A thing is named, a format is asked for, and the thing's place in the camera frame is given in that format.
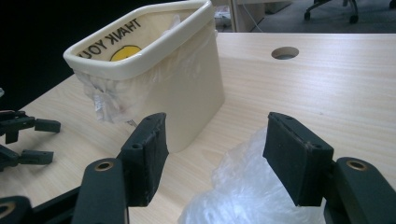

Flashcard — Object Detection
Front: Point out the black office chair base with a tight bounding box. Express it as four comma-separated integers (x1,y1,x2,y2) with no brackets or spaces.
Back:
304,0,396,25

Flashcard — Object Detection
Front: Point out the thin white cable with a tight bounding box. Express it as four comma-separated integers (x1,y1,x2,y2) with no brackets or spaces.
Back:
240,2,263,33

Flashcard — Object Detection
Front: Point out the clear plastic bag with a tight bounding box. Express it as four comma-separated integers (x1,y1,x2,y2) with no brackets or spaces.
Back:
177,125,327,224

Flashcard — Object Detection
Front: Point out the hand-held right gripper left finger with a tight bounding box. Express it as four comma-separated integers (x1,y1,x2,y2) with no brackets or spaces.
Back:
117,112,170,208

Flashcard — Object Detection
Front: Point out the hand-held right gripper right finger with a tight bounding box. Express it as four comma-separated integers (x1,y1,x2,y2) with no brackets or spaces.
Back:
262,111,335,207

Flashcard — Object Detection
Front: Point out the yellow printed plastic bag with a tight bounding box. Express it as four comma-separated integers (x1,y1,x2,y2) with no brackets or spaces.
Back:
74,13,219,126

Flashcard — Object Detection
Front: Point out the cream square trash bin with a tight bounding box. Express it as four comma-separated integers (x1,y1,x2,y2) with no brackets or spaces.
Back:
63,0,226,154

